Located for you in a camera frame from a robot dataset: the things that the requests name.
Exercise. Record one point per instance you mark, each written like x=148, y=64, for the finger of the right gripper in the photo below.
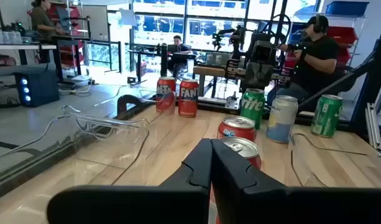
x=232, y=70
x=285, y=76

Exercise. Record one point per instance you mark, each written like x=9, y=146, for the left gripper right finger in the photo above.
x=286, y=205

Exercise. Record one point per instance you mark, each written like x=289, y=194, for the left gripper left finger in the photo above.
x=146, y=202

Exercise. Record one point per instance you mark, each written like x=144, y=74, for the green Sprite soda can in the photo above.
x=252, y=105
x=327, y=116

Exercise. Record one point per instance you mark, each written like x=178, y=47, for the white blue lemon water can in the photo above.
x=281, y=121

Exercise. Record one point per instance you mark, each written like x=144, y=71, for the red Fanta soda can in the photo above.
x=240, y=147
x=188, y=102
x=236, y=132
x=165, y=99

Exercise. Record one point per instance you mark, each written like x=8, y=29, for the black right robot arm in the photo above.
x=241, y=43

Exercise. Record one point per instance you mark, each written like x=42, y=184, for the wooden workbench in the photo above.
x=209, y=71

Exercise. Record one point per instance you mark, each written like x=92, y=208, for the person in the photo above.
x=314, y=59
x=177, y=43
x=42, y=21

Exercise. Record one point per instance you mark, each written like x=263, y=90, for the black headphones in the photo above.
x=317, y=26

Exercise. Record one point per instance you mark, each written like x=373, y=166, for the clear plastic bin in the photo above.
x=153, y=95
x=333, y=168
x=100, y=146

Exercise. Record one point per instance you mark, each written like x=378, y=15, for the red storage bin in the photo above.
x=342, y=35
x=344, y=57
x=73, y=14

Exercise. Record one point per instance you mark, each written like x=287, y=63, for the black laptop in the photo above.
x=173, y=48

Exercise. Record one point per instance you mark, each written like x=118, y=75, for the black desk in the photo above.
x=146, y=53
x=69, y=39

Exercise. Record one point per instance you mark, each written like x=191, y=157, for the blue storage bin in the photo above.
x=347, y=7

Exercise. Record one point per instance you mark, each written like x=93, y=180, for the black arched clamp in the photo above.
x=123, y=102

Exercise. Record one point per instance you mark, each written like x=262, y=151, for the silver aluminium extrusion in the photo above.
x=373, y=127

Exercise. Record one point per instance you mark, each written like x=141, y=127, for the black metal railing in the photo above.
x=104, y=43

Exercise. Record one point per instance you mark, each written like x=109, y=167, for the grey panel board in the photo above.
x=95, y=21

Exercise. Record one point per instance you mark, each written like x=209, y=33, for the black computer tower blue lights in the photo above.
x=38, y=88

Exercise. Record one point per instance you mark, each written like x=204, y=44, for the white desk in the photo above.
x=25, y=47

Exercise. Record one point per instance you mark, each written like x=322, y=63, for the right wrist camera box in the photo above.
x=263, y=51

